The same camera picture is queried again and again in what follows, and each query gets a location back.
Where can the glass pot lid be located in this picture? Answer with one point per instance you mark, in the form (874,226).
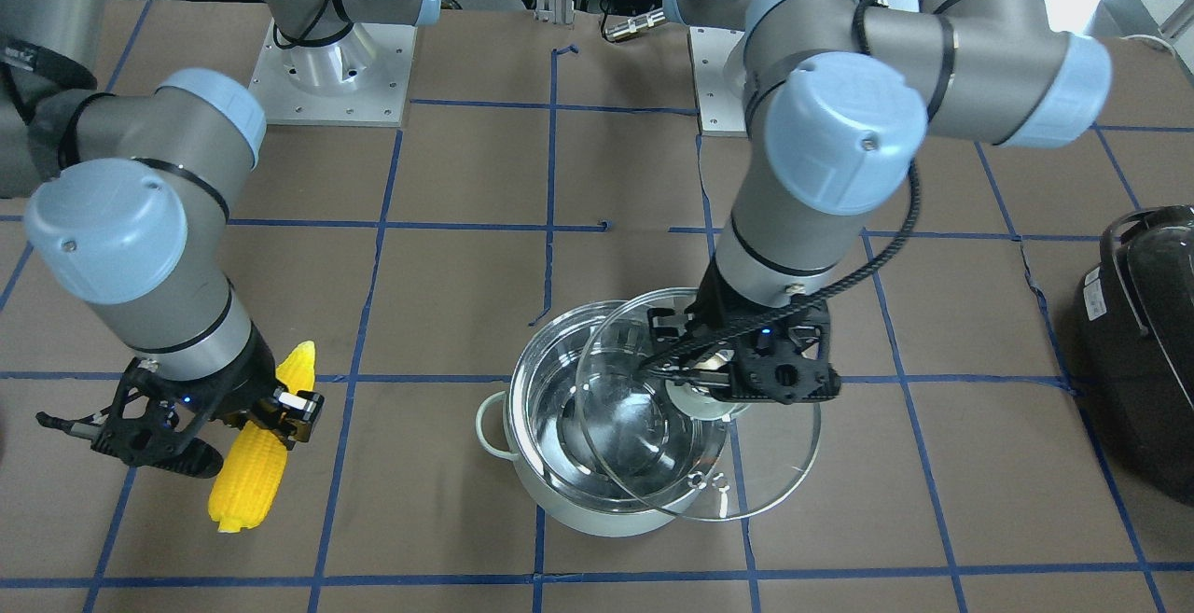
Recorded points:
(772,446)

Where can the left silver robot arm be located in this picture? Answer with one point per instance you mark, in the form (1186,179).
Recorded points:
(838,96)

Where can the black rice cooker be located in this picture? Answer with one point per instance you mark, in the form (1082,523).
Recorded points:
(1136,324)

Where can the yellow toy corn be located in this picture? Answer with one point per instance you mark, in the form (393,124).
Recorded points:
(245,488)

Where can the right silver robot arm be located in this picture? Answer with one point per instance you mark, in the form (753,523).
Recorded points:
(126,199)

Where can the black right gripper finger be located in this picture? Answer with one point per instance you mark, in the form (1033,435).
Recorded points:
(289,415)
(194,459)

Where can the pale green electric pot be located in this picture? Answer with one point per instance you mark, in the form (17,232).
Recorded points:
(596,452)

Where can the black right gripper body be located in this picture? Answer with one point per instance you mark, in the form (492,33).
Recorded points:
(240,382)

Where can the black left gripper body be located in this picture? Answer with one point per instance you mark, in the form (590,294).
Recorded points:
(716,303)

